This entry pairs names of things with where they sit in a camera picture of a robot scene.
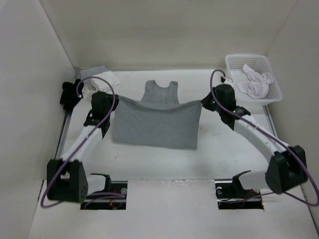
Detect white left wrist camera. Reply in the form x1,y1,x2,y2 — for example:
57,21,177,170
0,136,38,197
81,86,96,102

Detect pale pink tank top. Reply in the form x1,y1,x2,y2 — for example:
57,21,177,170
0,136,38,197
237,64,274,99

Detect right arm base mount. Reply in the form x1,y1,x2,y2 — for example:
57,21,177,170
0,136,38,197
215,181,264,210

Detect white plastic basket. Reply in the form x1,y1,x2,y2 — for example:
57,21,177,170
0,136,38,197
225,54,283,106

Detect folded light grey tank top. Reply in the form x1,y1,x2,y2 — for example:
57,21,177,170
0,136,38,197
80,66,108,80

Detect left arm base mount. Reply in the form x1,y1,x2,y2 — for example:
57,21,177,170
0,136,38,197
80,181,128,211

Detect folded white tank top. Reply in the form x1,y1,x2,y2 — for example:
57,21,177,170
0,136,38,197
90,71,120,94

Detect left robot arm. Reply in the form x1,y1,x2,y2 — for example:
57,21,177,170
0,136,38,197
46,92,119,204

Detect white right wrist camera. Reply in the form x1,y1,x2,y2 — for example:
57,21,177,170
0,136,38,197
220,77,233,85

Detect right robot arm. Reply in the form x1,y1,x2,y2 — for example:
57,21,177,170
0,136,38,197
201,84,309,197

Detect black tank top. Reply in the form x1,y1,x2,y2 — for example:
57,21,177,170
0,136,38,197
60,79,80,112

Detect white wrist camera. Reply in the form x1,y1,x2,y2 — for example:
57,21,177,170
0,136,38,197
81,86,96,102
220,77,233,85

